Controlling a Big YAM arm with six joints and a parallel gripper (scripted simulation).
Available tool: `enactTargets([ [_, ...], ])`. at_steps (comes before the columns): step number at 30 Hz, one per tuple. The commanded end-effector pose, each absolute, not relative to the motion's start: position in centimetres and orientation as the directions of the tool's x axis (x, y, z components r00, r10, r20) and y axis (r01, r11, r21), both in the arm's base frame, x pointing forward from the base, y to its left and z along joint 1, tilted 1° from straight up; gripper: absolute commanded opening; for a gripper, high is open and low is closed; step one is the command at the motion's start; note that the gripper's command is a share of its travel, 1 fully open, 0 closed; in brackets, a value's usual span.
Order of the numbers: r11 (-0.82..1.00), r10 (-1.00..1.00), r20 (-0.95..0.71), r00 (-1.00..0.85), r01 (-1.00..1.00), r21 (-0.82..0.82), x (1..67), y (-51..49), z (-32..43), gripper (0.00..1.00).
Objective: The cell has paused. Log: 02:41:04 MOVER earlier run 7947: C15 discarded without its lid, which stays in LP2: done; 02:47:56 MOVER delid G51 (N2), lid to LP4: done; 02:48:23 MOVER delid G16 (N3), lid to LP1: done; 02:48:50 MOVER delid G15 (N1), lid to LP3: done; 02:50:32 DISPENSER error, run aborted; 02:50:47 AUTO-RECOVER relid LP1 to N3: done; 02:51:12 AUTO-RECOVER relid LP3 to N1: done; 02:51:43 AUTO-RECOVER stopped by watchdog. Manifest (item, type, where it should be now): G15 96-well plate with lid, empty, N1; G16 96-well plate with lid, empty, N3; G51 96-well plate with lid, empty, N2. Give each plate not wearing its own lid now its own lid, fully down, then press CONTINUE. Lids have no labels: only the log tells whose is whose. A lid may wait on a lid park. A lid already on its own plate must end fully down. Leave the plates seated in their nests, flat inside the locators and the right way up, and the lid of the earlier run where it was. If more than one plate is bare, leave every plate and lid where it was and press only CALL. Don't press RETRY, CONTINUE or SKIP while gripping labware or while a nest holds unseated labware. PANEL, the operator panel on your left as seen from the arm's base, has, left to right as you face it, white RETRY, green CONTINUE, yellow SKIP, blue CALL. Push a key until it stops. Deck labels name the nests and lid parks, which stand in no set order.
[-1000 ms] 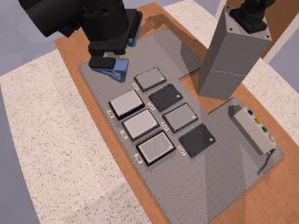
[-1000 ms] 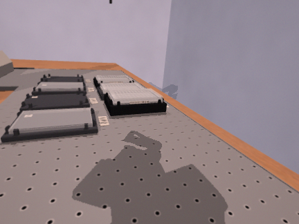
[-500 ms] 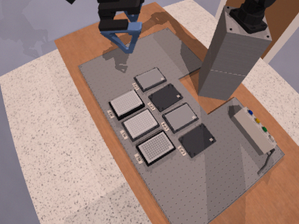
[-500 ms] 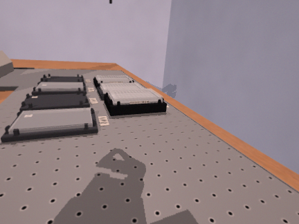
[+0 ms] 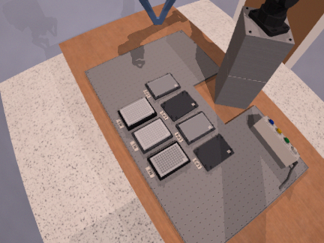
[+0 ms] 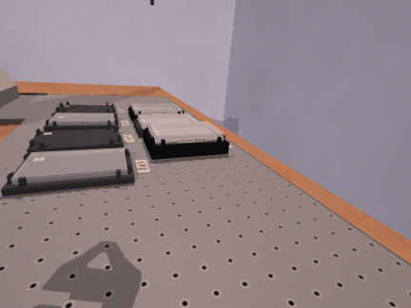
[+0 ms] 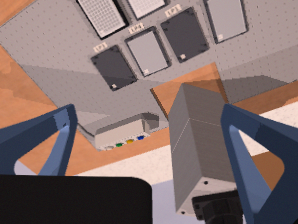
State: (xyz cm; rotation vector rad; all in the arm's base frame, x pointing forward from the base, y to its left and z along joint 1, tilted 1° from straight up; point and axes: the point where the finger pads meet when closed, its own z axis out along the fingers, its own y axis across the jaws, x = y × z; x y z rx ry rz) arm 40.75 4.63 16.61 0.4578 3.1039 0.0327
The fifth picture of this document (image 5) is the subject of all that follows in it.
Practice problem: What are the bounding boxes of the white label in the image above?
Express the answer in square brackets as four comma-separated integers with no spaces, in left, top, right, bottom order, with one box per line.
[143,90,151,98]
[160,111,168,120]
[192,158,202,169]
[145,166,155,178]
[130,141,139,152]
[116,119,124,129]
[174,132,183,142]

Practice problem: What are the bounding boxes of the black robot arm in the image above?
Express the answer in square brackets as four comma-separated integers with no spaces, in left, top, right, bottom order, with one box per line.
[248,0,299,37]

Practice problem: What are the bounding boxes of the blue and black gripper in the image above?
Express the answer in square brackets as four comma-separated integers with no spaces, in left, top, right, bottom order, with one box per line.
[139,0,176,25]

